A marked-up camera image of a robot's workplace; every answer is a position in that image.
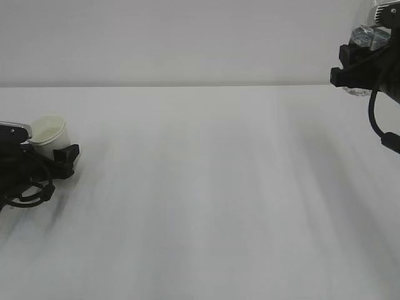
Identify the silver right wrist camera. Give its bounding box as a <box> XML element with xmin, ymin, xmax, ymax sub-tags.
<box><xmin>366</xmin><ymin>1</ymin><xmax>399</xmax><ymax>29</ymax></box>

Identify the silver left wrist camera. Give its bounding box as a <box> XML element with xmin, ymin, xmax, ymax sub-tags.
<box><xmin>0</xmin><ymin>121</ymin><xmax>33</xmax><ymax>144</ymax></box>

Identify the white paper cup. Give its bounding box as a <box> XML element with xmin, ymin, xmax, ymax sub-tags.
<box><xmin>28</xmin><ymin>115</ymin><xmax>71</xmax><ymax>160</ymax></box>

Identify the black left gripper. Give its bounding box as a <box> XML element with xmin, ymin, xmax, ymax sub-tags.
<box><xmin>1</xmin><ymin>142</ymin><xmax>80</xmax><ymax>194</ymax></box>

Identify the clear water bottle green label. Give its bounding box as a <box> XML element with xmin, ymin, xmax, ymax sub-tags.
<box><xmin>342</xmin><ymin>0</ymin><xmax>391</xmax><ymax>98</ymax></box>

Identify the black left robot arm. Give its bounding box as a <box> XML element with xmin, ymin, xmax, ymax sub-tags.
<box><xmin>1</xmin><ymin>144</ymin><xmax>80</xmax><ymax>208</ymax></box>

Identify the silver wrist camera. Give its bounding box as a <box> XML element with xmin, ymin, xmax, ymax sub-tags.
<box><xmin>0</xmin><ymin>121</ymin><xmax>33</xmax><ymax>144</ymax></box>
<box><xmin>366</xmin><ymin>1</ymin><xmax>399</xmax><ymax>29</ymax></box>

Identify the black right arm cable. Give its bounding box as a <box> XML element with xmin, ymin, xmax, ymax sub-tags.
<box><xmin>367</xmin><ymin>68</ymin><xmax>400</xmax><ymax>154</ymax></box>

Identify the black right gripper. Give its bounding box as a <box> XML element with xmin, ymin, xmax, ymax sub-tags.
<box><xmin>329</xmin><ymin>28</ymin><xmax>399</xmax><ymax>104</ymax></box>

